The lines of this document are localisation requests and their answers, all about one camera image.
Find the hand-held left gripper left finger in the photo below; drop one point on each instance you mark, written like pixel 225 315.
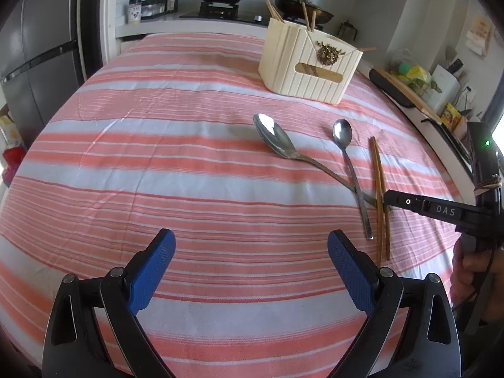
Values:
pixel 153 271

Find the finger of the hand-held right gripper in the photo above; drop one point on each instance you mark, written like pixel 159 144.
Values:
pixel 425 206

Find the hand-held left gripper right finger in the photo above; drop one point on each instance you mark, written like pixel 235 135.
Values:
pixel 350 271

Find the wooden chopstick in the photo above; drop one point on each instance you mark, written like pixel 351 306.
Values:
pixel 305 15
pixel 271 8
pixel 378 240
pixel 313 20
pixel 386 240
pixel 277 11

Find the small metal spoon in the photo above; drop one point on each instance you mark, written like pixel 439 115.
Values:
pixel 342 132

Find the large metal spoon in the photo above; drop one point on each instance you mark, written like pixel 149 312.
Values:
pixel 271 134

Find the cream ribbed storage box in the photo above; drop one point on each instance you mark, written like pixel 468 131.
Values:
pixel 283 71

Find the person's right hand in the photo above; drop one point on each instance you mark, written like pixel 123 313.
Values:
pixel 464 265

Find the black pan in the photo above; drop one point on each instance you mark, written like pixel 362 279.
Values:
pixel 453 145

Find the white knife block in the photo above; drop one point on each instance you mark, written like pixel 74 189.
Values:
pixel 443 86

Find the kitchen knives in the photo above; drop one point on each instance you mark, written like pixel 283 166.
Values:
pixel 454 65

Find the wooden cutting board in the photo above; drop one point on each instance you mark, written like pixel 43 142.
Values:
pixel 405 91

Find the long black tray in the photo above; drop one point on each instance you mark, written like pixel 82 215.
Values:
pixel 388 88

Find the yellow green plastic bags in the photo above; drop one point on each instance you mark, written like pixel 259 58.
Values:
pixel 413 73

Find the pink striped tablecloth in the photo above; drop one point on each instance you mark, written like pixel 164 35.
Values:
pixel 157 145

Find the red container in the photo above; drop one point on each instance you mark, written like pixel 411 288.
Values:
pixel 13 155

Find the glass french press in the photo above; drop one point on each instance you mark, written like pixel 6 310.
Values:
pixel 348 30

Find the grey refrigerator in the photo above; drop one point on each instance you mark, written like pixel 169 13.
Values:
pixel 39 67

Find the wok with glass lid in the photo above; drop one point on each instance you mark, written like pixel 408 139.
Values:
pixel 291 7

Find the white label spice jar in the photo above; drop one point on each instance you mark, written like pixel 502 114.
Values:
pixel 134 13

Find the black gas stove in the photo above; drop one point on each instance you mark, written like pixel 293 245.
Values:
pixel 220 13

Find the printed wall hanging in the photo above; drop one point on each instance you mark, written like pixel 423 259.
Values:
pixel 478 35

